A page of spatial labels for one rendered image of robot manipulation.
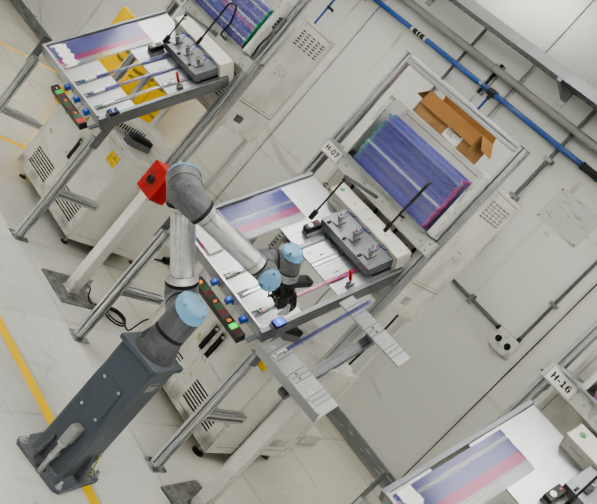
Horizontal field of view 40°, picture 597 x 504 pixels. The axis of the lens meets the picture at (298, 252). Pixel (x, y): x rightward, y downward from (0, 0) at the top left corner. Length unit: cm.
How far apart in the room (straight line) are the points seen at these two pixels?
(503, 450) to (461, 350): 189
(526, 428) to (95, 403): 153
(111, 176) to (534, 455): 249
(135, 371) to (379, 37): 359
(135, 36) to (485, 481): 290
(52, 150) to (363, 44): 228
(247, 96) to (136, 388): 212
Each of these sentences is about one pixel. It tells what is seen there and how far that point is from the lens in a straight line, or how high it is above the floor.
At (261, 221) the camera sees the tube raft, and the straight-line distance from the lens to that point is 359.
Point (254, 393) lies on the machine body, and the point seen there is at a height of 41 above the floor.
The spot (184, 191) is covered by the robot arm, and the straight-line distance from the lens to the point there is 260.
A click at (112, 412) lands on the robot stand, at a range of 286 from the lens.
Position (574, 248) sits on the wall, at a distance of 484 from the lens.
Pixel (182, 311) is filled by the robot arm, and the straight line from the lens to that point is 273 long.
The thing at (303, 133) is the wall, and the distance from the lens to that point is 581.
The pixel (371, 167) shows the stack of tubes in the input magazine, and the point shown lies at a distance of 365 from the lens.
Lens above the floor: 169
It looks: 12 degrees down
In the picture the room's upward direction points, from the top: 42 degrees clockwise
